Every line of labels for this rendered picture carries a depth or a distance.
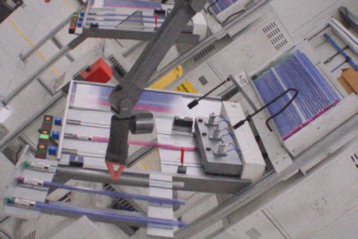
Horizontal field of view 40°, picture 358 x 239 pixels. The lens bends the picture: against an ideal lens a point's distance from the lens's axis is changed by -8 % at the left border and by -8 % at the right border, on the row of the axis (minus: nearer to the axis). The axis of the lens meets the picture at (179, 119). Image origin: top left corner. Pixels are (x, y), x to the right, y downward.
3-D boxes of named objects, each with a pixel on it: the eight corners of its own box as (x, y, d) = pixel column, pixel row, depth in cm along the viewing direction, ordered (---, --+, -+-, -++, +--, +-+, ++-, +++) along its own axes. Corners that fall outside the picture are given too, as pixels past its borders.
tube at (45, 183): (18, 181, 149) (18, 178, 148) (19, 179, 150) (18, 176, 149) (185, 205, 152) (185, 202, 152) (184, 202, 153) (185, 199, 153)
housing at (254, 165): (236, 193, 195) (245, 162, 188) (215, 128, 237) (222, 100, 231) (256, 195, 196) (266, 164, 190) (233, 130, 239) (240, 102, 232)
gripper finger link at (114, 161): (126, 173, 165) (129, 147, 161) (124, 185, 158) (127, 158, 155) (105, 170, 165) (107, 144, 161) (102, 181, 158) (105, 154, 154)
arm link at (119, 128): (108, 111, 154) (114, 119, 149) (130, 110, 157) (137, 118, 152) (106, 133, 156) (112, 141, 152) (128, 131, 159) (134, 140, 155)
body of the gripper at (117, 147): (128, 149, 163) (131, 127, 160) (126, 165, 153) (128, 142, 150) (107, 146, 162) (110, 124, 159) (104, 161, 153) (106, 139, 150)
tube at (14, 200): (8, 202, 138) (8, 198, 137) (9, 199, 139) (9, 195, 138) (186, 227, 141) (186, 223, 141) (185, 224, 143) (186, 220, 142)
